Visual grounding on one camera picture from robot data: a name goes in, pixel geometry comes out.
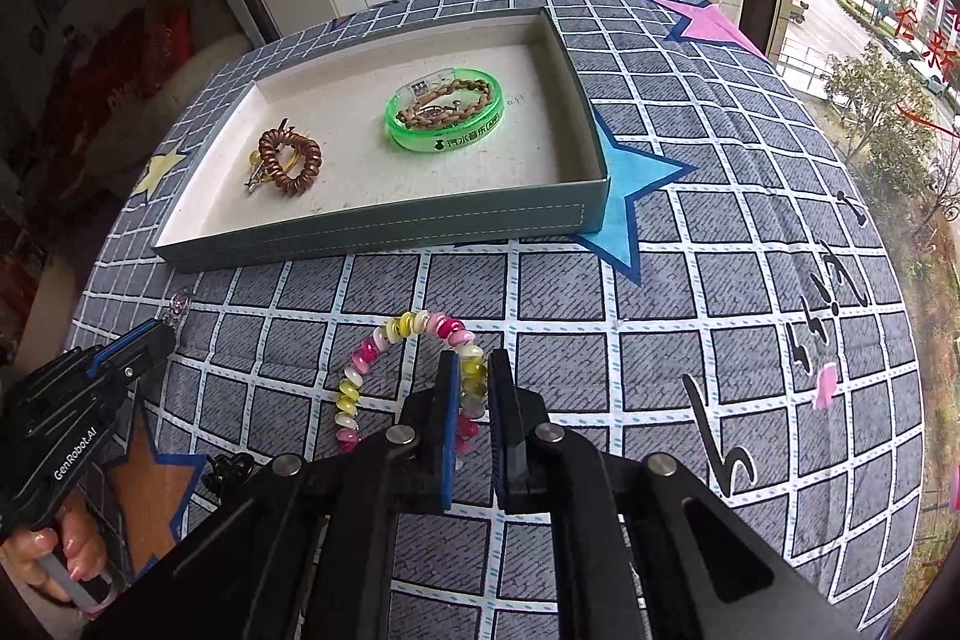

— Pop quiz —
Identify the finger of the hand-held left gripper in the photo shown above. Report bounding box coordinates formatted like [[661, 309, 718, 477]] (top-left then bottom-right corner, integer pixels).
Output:
[[84, 320, 175, 380], [101, 332, 179, 390]]

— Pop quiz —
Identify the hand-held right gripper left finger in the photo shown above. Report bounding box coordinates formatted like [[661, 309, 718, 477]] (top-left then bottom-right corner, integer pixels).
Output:
[[82, 351, 462, 640]]

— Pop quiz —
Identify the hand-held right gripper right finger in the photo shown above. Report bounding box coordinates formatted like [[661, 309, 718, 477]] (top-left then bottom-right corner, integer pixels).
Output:
[[487, 350, 878, 640]]

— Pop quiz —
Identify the small translucent hair clip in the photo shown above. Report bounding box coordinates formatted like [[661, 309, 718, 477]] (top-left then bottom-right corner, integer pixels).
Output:
[[166, 286, 194, 330]]

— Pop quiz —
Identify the multicolour beaded bracelet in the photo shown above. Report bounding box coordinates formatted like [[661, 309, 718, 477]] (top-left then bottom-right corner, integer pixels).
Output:
[[335, 310, 488, 455]]

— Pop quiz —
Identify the beige hair clip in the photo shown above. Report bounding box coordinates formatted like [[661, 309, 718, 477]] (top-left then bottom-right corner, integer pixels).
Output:
[[241, 119, 305, 193]]

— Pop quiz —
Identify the brown spiral hair tie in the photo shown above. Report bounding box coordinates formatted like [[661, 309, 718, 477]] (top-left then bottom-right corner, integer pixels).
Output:
[[257, 126, 322, 199]]

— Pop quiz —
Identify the grey-green shallow tray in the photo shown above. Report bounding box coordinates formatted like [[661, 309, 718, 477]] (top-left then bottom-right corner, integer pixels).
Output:
[[154, 6, 612, 274]]

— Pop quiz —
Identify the green translucent bangle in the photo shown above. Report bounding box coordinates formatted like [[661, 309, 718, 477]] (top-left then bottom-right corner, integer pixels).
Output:
[[385, 64, 505, 155]]

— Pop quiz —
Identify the brown braided bracelet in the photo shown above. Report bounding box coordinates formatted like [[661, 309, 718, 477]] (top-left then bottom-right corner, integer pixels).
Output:
[[395, 77, 488, 131]]

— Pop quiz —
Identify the person's left hand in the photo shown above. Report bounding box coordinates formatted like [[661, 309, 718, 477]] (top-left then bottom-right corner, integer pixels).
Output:
[[0, 506, 113, 615]]

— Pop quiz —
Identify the black hair claw clip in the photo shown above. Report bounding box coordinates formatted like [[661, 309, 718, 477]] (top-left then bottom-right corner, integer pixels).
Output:
[[204, 451, 256, 498]]

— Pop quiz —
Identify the grey checked tablecloth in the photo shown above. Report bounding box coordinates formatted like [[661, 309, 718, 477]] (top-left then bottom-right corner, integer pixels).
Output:
[[64, 0, 927, 640]]

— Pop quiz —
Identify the dark red blanket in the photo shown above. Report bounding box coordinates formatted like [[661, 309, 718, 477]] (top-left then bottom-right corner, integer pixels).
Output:
[[45, 6, 188, 139]]

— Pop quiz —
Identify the white sofa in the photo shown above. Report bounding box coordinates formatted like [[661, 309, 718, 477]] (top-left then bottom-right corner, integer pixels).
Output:
[[127, 32, 260, 112]]

